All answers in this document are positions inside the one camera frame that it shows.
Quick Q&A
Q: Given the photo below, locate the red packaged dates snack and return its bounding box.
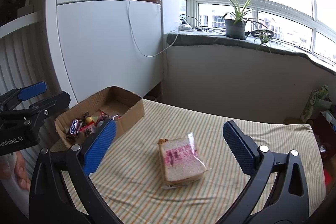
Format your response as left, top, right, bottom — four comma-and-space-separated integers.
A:
100, 113, 121, 121

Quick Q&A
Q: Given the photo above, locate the white cable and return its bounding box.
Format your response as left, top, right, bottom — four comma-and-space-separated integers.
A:
127, 0, 182, 58

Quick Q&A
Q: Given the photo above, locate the grey potted plant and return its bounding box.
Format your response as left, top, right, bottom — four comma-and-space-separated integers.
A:
222, 0, 268, 40

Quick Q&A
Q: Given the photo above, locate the grey window sill cloth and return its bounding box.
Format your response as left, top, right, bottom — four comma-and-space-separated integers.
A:
166, 29, 335, 75

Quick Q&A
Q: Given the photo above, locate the left hand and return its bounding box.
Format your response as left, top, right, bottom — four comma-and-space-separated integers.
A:
0, 151, 31, 191

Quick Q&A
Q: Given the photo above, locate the packaged sliced bread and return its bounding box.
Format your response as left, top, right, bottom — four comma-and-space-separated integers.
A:
158, 132, 209, 189

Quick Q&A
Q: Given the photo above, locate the white power strip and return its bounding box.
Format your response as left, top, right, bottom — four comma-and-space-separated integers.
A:
178, 22, 192, 31

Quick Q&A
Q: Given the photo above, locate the green drink carton box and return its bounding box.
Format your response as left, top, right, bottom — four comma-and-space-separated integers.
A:
300, 85, 332, 123

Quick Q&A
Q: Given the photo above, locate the brown cardboard box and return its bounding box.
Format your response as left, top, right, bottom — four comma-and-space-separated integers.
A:
55, 86, 145, 148

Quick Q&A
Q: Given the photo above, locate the white cabinet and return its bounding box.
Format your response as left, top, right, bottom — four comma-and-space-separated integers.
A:
45, 0, 163, 105

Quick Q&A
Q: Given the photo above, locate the Snickers bar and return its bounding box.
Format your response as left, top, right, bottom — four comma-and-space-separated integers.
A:
67, 119, 82, 137

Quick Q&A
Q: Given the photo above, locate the small hanging spider plant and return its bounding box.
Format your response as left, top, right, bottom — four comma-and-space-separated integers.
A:
253, 29, 274, 53

